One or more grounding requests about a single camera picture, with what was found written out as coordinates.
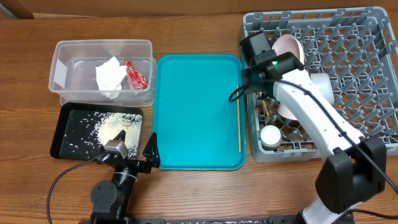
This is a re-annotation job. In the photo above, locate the white napkin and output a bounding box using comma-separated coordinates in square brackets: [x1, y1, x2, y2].
[96, 57, 127, 100]

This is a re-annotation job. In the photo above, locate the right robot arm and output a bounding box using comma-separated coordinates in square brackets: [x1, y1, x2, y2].
[238, 31, 388, 223]

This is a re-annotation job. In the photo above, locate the wooden chopstick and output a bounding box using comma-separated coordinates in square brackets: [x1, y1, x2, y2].
[236, 84, 241, 153]
[259, 91, 270, 118]

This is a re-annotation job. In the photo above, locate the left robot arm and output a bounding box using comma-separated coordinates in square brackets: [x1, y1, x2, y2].
[90, 130, 160, 223]

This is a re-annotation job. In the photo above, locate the clear plastic bin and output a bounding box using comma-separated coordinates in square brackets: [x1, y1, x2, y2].
[49, 39, 156, 107]

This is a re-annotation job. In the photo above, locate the red snack wrapper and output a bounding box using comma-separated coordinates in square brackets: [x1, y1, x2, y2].
[124, 60, 148, 90]

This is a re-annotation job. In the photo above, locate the rice pile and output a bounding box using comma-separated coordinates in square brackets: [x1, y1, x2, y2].
[63, 111, 143, 158]

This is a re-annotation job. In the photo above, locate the grey bowl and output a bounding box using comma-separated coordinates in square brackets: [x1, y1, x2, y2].
[310, 73, 335, 105]

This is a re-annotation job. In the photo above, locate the white paper cup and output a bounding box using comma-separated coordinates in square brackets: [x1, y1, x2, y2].
[260, 125, 282, 150]

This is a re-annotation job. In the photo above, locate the black plastic tray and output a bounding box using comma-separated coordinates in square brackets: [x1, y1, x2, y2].
[50, 103, 144, 161]

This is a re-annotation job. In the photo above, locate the teal plastic tray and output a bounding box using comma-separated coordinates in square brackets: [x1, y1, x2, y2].
[152, 55, 246, 170]

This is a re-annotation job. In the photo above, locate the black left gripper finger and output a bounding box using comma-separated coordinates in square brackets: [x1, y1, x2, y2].
[142, 132, 160, 174]
[113, 130, 126, 143]

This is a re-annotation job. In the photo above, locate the pink bowl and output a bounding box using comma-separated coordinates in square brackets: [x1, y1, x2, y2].
[277, 103, 297, 121]

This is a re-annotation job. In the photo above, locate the black bar at table edge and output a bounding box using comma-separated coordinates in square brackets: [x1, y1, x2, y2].
[77, 217, 355, 224]

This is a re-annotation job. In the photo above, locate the white round plate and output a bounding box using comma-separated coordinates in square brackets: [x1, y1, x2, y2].
[272, 34, 305, 64]

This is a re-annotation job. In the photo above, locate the grey dishwasher rack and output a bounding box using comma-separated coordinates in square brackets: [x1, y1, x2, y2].
[241, 7, 397, 156]

